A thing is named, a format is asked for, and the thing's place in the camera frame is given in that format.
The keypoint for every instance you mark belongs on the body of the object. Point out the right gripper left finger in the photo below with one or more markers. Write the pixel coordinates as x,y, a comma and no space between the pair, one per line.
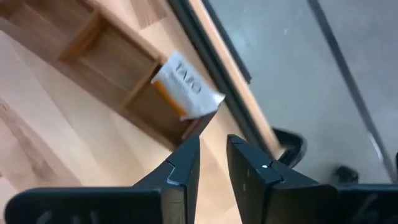
174,193

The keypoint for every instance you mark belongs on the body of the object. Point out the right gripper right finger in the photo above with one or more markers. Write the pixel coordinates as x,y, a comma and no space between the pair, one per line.
258,193

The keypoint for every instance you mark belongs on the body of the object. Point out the white orange Tazo tea bag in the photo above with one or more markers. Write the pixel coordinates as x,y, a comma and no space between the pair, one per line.
189,87

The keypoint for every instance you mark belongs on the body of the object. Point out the wooden tea organizer box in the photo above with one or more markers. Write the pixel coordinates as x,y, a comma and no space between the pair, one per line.
118,62

